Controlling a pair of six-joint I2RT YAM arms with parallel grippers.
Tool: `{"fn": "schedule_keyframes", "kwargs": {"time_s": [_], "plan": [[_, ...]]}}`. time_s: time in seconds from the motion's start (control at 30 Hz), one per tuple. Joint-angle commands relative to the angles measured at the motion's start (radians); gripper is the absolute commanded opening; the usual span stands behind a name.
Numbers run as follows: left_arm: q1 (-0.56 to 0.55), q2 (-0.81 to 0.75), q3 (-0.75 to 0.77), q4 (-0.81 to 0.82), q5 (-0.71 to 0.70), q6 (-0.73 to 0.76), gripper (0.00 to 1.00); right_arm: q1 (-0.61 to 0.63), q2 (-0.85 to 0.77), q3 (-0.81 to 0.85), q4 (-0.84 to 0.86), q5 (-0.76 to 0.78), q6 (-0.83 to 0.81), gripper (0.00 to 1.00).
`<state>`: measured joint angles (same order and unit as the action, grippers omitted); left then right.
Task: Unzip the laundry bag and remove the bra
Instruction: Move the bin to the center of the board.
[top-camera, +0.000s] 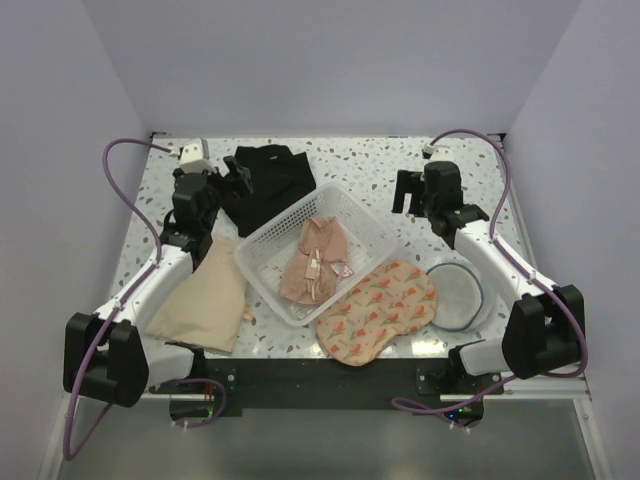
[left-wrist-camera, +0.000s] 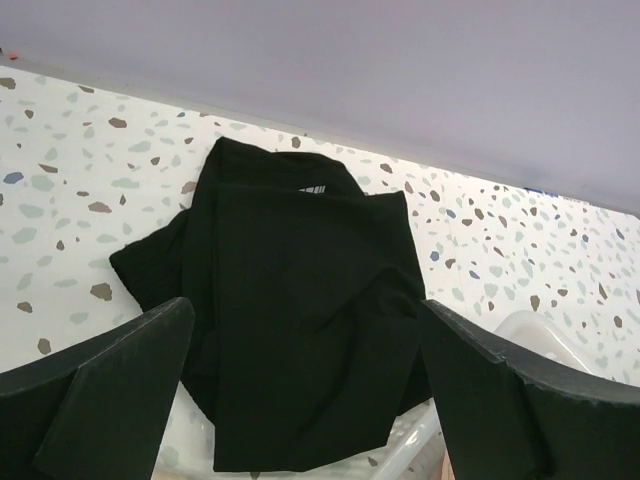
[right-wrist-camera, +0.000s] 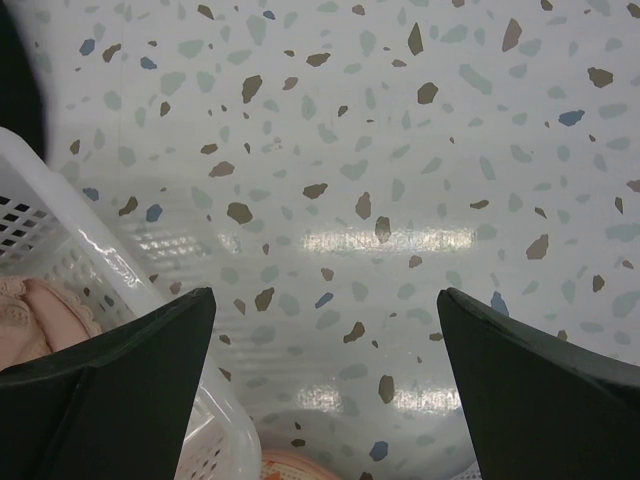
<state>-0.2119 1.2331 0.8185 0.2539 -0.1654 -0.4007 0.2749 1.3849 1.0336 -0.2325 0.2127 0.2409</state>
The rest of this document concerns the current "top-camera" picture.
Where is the pink beige bra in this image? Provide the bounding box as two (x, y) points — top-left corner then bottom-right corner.
(279, 216), (348, 305)

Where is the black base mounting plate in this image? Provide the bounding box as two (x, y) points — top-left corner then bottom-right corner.
(150, 355), (504, 426)

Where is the black garment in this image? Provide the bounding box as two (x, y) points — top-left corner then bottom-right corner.
(222, 144), (316, 238)

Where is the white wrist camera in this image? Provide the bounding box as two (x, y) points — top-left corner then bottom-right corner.
(422, 143), (454, 162)
(178, 138), (213, 173)

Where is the tulip print mesh laundry bag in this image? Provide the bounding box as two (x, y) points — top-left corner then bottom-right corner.
(316, 260), (438, 367)

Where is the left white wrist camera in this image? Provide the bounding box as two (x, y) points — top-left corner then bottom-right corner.
(178, 138), (213, 173)

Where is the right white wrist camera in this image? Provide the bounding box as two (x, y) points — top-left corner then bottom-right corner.
(422, 143), (454, 162)

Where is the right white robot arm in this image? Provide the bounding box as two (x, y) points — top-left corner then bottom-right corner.
(392, 161), (588, 393)

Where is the beige folded garment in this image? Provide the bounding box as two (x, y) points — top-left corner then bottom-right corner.
(146, 234), (248, 354)

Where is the round white mesh laundry bag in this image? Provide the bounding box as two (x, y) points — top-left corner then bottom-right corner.
(427, 260), (496, 332)

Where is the white plastic basket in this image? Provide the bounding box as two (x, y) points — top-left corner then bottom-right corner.
(234, 183), (398, 327)

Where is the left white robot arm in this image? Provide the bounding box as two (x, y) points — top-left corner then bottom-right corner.
(63, 156), (252, 407)

